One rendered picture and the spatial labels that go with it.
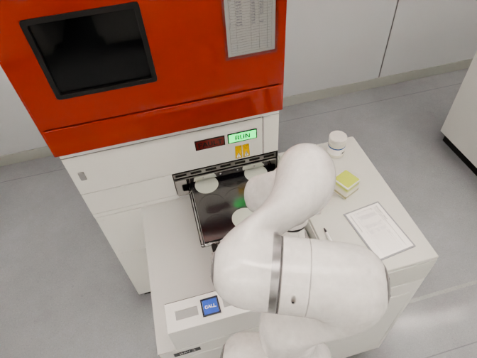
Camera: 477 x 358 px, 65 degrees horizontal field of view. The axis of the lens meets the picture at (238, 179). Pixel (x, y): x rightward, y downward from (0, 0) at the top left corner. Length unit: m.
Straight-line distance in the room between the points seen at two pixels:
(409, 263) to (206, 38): 0.95
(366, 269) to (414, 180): 2.51
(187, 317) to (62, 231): 1.78
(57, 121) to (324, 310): 1.03
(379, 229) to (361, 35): 2.25
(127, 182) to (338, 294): 1.20
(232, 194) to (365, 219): 0.52
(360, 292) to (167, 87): 0.92
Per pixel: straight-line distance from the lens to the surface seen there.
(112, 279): 2.51
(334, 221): 1.39
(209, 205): 1.51
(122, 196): 1.61
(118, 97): 1.24
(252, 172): 1.61
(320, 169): 0.53
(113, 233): 1.80
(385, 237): 1.39
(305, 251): 0.47
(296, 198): 0.50
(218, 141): 1.46
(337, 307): 0.48
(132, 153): 1.45
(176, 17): 1.13
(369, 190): 1.51
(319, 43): 3.24
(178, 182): 1.57
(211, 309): 1.22
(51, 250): 2.80
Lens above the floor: 2.08
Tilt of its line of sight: 48 degrees down
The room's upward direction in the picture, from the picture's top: 5 degrees counter-clockwise
